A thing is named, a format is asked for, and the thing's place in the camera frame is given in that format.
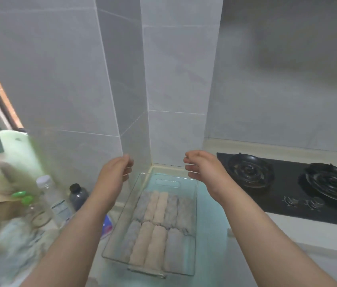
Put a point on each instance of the person's right forearm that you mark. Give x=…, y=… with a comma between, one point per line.
x=264, y=242

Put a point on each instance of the green clip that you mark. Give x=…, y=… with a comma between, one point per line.
x=19, y=194

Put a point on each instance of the silver stove knob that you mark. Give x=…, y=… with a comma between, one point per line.
x=291, y=201
x=316, y=202

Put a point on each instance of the person's right hand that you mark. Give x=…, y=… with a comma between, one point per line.
x=209, y=171

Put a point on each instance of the black stove burner grate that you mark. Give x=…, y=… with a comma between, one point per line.
x=249, y=170
x=333, y=182

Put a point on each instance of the clear white-capped plastic bottle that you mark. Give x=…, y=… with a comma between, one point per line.
x=53, y=200

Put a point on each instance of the person's left forearm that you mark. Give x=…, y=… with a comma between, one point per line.
x=72, y=239

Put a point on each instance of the person's left fingers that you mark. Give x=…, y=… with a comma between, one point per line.
x=128, y=167

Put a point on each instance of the clear glass jar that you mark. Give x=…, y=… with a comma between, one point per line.
x=38, y=213

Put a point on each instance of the black glass gas stove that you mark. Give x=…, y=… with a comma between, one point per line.
x=279, y=188

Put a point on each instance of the person's right fingers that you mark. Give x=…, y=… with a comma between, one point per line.
x=191, y=164

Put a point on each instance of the light green cutting board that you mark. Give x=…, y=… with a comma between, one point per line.
x=19, y=152

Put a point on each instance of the person's left hand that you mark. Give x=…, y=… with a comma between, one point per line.
x=111, y=176

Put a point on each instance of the clear plastic storage bin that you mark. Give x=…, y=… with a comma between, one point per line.
x=183, y=251

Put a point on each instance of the dark bottle with black cap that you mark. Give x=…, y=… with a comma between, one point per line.
x=78, y=197

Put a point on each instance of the rolled grey and beige towels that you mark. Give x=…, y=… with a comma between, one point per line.
x=156, y=230

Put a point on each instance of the blue and white packet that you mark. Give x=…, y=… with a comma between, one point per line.
x=107, y=227

